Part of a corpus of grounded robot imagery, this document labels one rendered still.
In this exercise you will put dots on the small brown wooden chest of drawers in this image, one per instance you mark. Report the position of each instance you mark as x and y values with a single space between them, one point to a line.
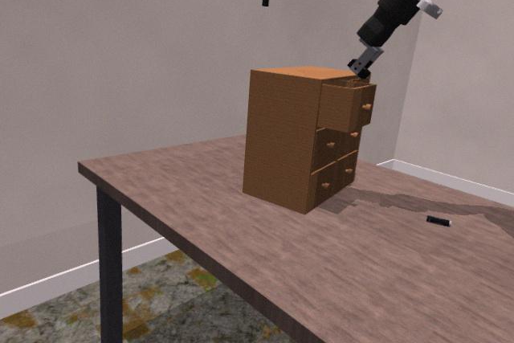
282 117

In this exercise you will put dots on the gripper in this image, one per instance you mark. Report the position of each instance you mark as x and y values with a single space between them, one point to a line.
381 25

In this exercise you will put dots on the brown wooden drawer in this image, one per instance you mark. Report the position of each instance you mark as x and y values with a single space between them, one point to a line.
349 141
325 138
321 185
360 80
344 107
345 168

